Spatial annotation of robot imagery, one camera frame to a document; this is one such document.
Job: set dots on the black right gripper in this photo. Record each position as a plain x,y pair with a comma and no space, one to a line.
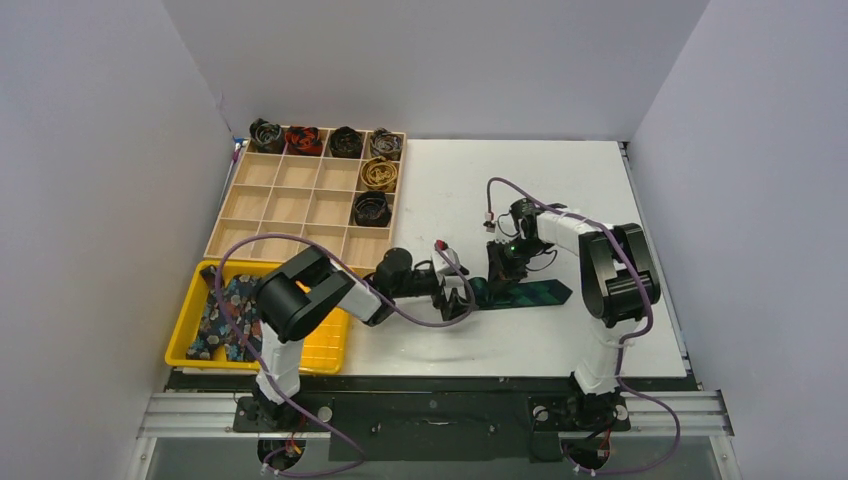
501,275

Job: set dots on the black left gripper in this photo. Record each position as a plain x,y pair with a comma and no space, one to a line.
450,308

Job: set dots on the green navy striped tie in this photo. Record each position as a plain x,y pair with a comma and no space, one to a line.
520,295

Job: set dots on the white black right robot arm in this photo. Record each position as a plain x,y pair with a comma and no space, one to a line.
618,286

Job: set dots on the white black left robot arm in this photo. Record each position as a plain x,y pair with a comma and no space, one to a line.
293,300

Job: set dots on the rolled navy floral tie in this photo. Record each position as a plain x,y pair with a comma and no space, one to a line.
371,209

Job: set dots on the yellow plastic tray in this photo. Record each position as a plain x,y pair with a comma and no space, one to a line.
323,353

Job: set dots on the rolled yellow beetle tie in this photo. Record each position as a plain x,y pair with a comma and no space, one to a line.
379,174

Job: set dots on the wooden compartment organizer box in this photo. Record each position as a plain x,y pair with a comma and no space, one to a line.
307,196

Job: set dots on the rolled grey patterned tie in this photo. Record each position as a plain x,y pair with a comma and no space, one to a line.
386,144

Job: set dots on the rolled black gold tie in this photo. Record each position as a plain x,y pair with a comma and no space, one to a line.
346,142

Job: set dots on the rolled red black tie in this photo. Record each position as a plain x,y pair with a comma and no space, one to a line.
303,141

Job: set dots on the floral dark tie in tray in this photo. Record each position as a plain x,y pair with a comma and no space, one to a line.
215,334

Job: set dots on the rolled black grey tie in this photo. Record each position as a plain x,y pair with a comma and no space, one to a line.
267,137

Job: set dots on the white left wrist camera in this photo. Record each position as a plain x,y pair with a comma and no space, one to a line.
445,261

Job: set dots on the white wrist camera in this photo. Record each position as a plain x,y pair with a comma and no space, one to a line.
445,261
501,235

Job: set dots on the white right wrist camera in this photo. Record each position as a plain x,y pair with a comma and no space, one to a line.
501,235

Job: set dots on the aluminium black mounting rail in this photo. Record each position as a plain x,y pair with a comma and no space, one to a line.
417,428

